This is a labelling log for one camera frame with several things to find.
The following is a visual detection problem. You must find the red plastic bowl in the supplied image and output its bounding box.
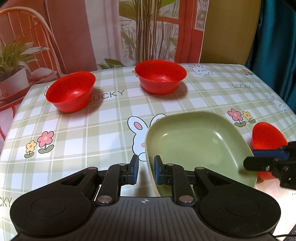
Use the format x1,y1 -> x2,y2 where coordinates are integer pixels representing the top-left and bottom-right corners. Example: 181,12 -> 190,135
46,71 -> 96,113
250,122 -> 288,180
134,59 -> 187,95

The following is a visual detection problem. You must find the green plaid bunny tablecloth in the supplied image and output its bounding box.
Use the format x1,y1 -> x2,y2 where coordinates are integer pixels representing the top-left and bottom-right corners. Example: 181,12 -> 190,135
1,64 -> 295,240

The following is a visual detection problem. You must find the green square plate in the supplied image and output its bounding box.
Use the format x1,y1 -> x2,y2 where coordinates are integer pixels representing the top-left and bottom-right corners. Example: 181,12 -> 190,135
145,111 -> 257,196

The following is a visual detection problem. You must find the teal curtain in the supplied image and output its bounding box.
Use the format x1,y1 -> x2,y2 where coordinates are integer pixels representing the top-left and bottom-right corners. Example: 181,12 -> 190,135
246,1 -> 295,111

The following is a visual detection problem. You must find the printed fabric backdrop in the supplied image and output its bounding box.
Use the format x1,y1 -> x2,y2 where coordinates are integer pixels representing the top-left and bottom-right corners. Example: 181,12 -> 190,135
1,1 -> 209,141

